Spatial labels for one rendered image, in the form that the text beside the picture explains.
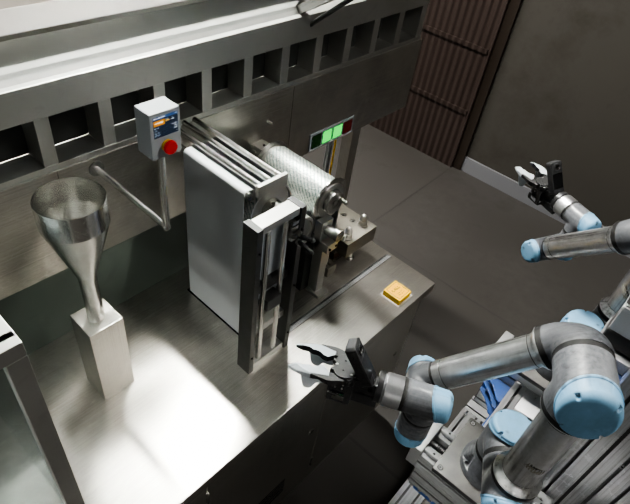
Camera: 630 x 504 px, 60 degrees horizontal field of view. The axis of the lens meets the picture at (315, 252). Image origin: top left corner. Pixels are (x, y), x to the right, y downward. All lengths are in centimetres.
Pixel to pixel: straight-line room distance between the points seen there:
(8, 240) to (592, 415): 130
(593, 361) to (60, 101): 122
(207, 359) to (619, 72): 301
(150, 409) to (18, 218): 59
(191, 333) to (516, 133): 301
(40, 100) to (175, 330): 76
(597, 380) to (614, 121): 292
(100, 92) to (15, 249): 43
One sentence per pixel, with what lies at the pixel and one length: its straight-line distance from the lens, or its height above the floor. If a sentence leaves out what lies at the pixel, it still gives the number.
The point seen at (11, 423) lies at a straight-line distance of 97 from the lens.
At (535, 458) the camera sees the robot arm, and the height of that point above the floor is 120.
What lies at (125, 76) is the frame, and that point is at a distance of 142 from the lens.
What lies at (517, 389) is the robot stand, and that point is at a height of 71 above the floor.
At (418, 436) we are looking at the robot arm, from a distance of 132.
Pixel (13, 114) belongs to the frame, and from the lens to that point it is 132.
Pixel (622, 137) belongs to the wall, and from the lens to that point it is 393.
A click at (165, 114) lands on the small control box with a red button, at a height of 170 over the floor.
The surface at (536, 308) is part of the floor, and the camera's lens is 347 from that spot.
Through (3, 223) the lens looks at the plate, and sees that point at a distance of 143.
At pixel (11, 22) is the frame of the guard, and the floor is 195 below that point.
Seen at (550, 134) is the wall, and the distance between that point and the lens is 406.
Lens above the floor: 223
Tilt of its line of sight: 42 degrees down
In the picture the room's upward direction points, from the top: 9 degrees clockwise
